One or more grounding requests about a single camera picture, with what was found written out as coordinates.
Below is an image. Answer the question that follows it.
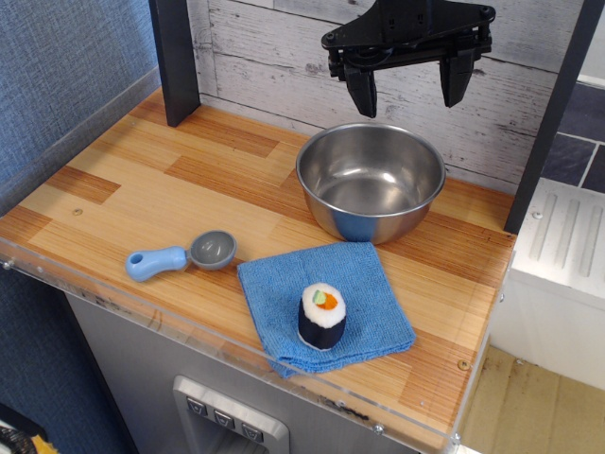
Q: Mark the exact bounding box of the clear acrylic edge guard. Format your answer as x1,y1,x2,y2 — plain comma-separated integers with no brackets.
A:
1,240,459,453

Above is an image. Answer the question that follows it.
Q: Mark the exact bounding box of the dark right shelf post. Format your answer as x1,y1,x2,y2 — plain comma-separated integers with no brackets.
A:
504,0,604,235

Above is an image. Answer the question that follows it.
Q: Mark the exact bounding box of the dark left shelf post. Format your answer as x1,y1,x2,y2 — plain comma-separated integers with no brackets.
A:
148,0,200,127

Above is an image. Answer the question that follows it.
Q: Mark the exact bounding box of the plush sushi roll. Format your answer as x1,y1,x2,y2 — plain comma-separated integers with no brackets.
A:
298,283,347,351

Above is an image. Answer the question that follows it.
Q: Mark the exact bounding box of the blue microfiber cloth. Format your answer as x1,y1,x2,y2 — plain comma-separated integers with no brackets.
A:
237,242,416,378

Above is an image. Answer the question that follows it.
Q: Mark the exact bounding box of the grey toy kitchen cabinet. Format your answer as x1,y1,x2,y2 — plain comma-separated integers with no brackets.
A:
67,295,411,453

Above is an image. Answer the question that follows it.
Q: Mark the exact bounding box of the silver dispenser button panel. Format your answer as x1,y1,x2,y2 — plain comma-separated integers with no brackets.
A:
173,375,290,453

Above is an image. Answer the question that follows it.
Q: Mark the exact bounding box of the white ribbed side unit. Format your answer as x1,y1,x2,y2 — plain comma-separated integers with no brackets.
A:
491,179,604,389

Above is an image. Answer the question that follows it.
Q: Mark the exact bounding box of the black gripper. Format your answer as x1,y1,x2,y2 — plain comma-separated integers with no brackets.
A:
321,1,494,118

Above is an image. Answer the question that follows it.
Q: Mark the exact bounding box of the dark shelf post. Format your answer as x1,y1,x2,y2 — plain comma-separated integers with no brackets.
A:
148,0,200,127
504,0,604,235

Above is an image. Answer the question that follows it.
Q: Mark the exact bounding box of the blue grey toy scoop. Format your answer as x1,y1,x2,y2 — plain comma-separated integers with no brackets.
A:
125,230,237,282

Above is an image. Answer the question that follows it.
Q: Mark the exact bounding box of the silver metal bowl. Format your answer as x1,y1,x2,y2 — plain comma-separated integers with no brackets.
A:
296,123,446,244

